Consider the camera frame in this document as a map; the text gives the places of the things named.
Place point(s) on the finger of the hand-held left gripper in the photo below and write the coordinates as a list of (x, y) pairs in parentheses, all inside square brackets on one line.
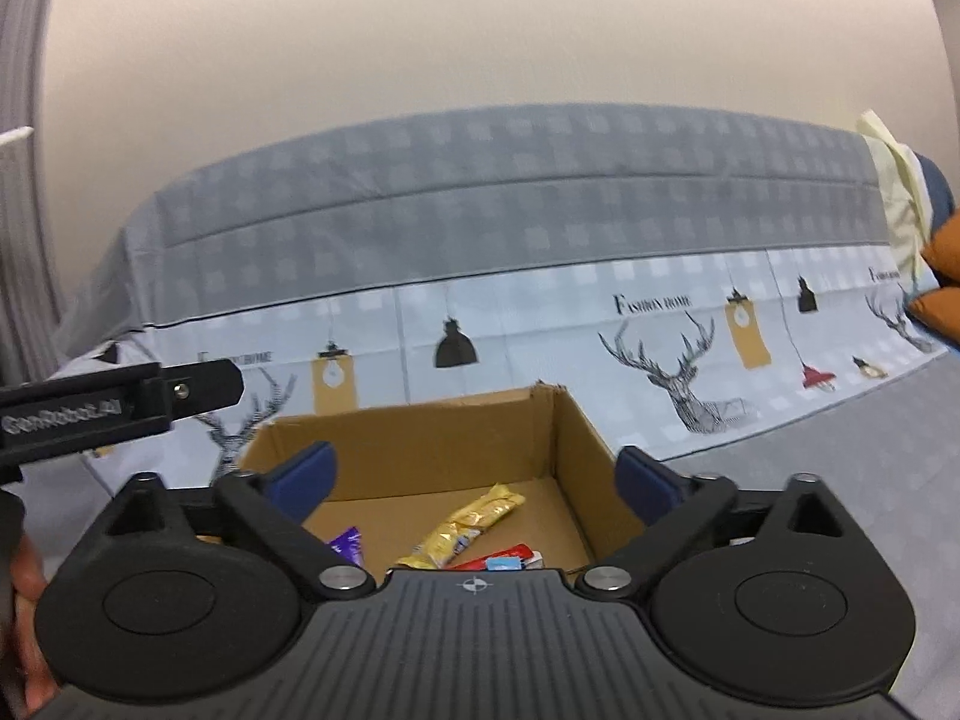
[(206, 388)]

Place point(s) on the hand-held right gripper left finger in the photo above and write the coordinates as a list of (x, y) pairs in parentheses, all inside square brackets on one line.
[(301, 478)]

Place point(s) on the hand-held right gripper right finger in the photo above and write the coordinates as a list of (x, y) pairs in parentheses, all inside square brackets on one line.
[(645, 486)]

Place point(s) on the purple snack packet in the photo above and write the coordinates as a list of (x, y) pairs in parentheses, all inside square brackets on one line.
[(349, 546)]

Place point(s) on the cardboard box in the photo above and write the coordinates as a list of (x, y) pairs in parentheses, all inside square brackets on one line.
[(450, 442)]

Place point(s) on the red coffee sachet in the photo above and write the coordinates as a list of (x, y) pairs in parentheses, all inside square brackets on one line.
[(499, 561)]

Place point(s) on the yellow snack packet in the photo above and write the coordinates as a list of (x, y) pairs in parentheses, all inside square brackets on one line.
[(465, 525)]

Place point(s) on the person's left hand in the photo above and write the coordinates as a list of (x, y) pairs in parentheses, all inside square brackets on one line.
[(22, 615)]

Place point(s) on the grey bed sheet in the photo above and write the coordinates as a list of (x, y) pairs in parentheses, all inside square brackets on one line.
[(862, 427)]

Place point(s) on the printed deer blanket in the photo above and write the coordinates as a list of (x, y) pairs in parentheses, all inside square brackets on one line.
[(487, 225)]

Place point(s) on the orange cushion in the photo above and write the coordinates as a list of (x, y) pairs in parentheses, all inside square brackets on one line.
[(946, 251), (937, 311)]

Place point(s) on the grey curtain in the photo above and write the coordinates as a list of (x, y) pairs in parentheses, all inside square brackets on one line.
[(22, 30)]

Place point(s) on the cream cloth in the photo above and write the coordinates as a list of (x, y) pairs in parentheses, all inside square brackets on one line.
[(892, 180)]

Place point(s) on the blue pillow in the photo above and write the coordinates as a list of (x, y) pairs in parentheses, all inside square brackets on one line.
[(937, 191)]

